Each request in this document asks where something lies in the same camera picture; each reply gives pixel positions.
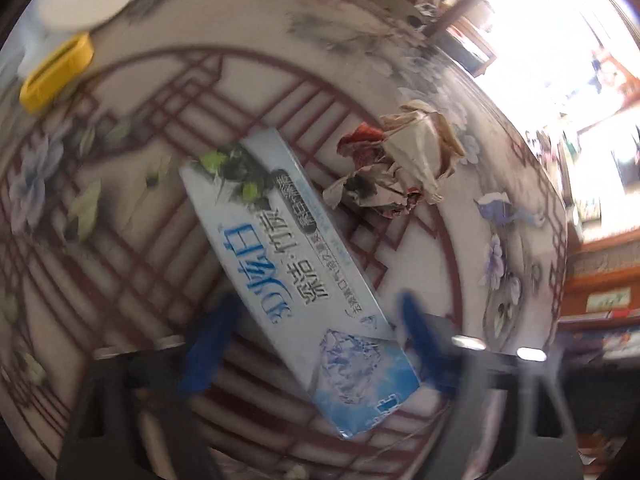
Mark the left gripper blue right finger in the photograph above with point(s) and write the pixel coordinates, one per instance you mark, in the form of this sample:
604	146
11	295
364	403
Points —
429	338

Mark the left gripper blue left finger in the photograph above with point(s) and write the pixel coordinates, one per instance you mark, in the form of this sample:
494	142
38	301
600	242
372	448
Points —
207	344

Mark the blue white toothpaste box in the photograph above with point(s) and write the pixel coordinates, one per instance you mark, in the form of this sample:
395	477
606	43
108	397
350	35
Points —
294	274

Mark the floral patterned tablecloth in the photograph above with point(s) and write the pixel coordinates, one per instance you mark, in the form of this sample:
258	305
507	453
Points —
105	268

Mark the crumpled paper ball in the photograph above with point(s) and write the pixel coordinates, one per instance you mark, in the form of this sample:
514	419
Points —
400	164

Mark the yellow tape dispenser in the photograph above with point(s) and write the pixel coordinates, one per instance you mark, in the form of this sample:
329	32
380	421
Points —
62	66

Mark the white desk lamp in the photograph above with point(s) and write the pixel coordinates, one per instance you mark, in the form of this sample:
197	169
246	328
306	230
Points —
45	24

